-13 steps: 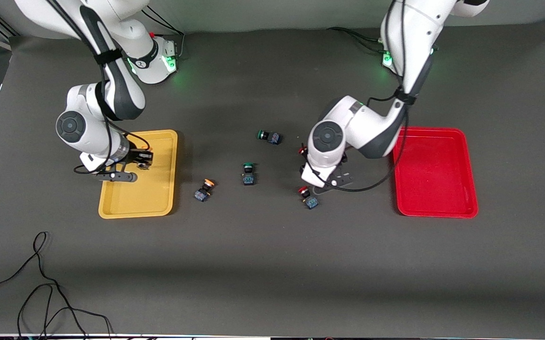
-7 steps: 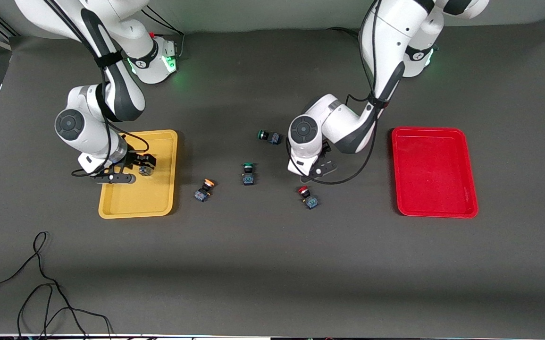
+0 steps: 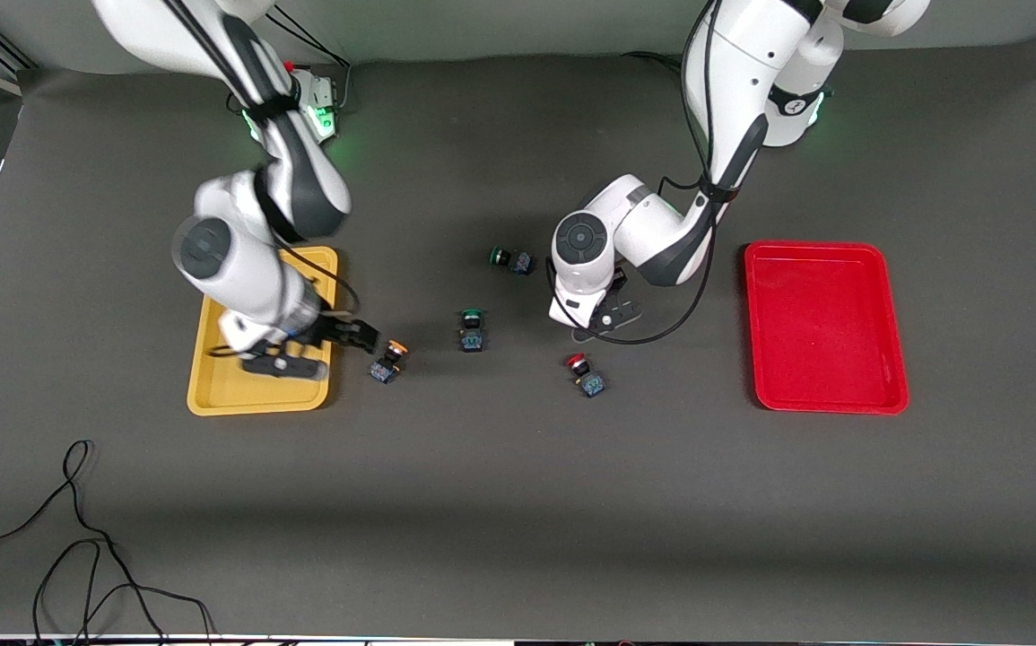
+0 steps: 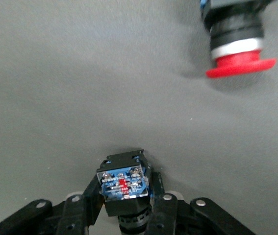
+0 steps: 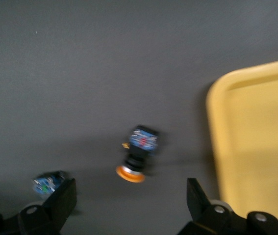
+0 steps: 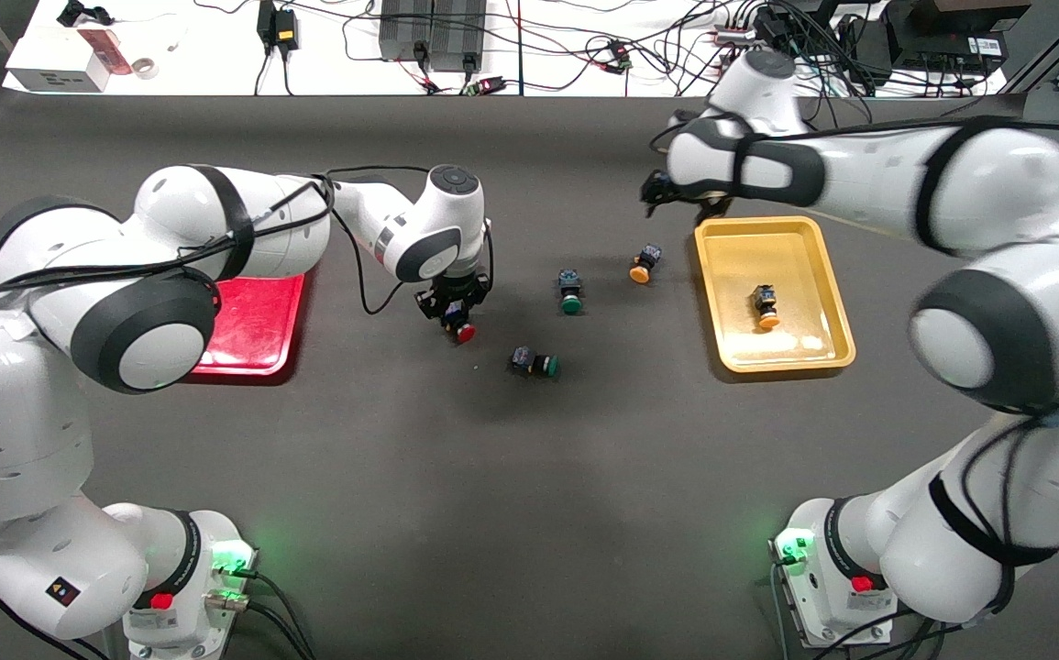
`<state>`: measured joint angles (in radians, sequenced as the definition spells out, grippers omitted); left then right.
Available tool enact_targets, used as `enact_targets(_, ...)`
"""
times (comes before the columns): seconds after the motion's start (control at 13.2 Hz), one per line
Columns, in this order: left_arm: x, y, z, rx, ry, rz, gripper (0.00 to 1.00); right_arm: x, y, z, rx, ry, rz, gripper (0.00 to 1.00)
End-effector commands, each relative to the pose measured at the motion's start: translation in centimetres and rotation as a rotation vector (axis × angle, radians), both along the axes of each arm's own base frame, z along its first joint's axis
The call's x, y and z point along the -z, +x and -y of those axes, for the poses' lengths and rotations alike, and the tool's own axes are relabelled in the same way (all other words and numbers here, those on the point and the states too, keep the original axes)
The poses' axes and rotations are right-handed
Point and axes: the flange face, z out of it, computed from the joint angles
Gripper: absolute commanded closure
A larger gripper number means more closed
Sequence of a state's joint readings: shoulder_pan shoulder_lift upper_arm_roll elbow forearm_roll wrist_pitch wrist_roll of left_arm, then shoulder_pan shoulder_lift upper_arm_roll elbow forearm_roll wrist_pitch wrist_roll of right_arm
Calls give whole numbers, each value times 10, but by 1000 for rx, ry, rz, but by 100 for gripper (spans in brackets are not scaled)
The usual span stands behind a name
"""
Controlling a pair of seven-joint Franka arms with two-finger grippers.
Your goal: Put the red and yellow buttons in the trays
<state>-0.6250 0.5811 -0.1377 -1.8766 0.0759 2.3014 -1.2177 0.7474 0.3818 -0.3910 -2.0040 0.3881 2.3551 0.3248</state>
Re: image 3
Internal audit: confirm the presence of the yellow push button switch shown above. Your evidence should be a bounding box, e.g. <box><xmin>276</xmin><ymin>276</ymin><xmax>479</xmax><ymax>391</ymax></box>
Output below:
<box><xmin>369</xmin><ymin>339</ymin><xmax>410</xmax><ymax>385</ymax></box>

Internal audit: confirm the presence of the yellow plastic tray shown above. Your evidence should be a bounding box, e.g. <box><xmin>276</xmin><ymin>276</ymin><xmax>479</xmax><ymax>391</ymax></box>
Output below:
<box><xmin>187</xmin><ymin>246</ymin><xmax>340</xmax><ymax>417</ymax></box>

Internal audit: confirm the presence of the red plastic tray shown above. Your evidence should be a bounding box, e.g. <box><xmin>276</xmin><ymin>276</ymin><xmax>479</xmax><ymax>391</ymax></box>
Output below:
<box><xmin>744</xmin><ymin>240</ymin><xmax>910</xmax><ymax>415</ymax></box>

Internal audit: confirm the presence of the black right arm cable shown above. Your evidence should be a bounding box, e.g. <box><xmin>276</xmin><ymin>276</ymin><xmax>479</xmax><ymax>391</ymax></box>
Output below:
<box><xmin>163</xmin><ymin>0</ymin><xmax>361</xmax><ymax>315</ymax></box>

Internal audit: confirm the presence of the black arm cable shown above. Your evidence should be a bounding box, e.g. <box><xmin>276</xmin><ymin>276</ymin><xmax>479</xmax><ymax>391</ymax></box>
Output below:
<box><xmin>546</xmin><ymin>0</ymin><xmax>725</xmax><ymax>347</ymax></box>
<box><xmin>163</xmin><ymin>0</ymin><xmax>361</xmax><ymax>315</ymax></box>

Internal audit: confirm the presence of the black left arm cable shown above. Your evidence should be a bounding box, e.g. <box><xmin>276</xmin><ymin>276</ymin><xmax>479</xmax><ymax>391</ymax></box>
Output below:
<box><xmin>546</xmin><ymin>0</ymin><xmax>725</xmax><ymax>347</ymax></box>

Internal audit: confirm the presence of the red push button switch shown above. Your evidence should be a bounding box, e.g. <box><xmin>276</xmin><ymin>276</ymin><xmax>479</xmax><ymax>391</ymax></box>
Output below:
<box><xmin>565</xmin><ymin>353</ymin><xmax>608</xmax><ymax>399</ymax></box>

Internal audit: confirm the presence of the black left base cable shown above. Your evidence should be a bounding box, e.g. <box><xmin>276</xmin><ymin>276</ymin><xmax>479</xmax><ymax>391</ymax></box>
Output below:
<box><xmin>621</xmin><ymin>51</ymin><xmax>685</xmax><ymax>73</ymax></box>

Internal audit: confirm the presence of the black base cable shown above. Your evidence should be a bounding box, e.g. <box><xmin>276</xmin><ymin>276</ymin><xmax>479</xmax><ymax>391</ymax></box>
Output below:
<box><xmin>621</xmin><ymin>51</ymin><xmax>685</xmax><ymax>73</ymax></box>
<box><xmin>268</xmin><ymin>4</ymin><xmax>353</xmax><ymax>109</ymax></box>

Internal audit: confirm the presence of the long black loose cable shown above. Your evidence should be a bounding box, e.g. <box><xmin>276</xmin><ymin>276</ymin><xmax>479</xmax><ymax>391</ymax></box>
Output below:
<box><xmin>0</xmin><ymin>439</ymin><xmax>216</xmax><ymax>646</ymax></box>

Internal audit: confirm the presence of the black right base cable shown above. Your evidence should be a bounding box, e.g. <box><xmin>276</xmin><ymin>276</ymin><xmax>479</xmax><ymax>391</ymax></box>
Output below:
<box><xmin>268</xmin><ymin>4</ymin><xmax>353</xmax><ymax>109</ymax></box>

